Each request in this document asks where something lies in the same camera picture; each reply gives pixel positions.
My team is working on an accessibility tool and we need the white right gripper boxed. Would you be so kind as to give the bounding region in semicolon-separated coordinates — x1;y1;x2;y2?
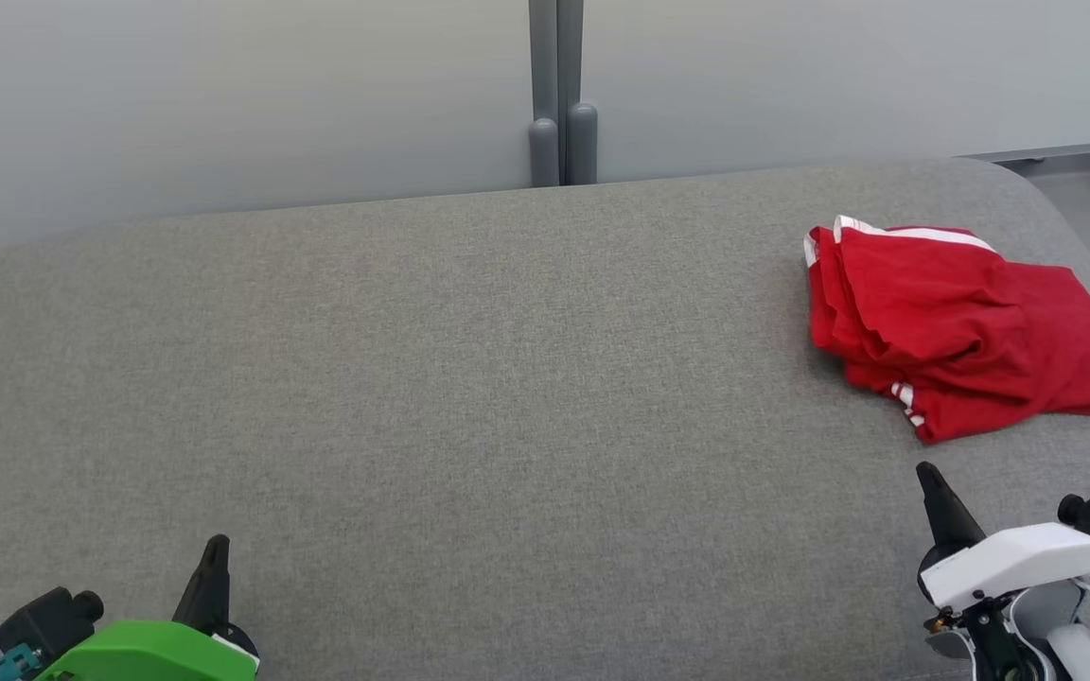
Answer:
916;462;1090;681

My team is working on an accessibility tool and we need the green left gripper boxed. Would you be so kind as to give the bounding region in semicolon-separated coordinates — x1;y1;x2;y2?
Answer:
34;534;260;681

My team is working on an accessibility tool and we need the red basketball jersey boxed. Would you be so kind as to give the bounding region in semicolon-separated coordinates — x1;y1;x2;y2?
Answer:
843;260;1090;445

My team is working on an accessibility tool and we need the grey fabric sofa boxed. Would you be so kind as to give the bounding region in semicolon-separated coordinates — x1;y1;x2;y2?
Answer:
0;156;1090;681

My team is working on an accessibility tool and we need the grey wall base rail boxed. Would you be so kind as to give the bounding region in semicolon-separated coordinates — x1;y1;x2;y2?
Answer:
957;140;1090;164

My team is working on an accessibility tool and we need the grey partition post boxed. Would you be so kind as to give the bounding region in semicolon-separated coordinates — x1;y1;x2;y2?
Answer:
528;0;560;187
559;0;599;185

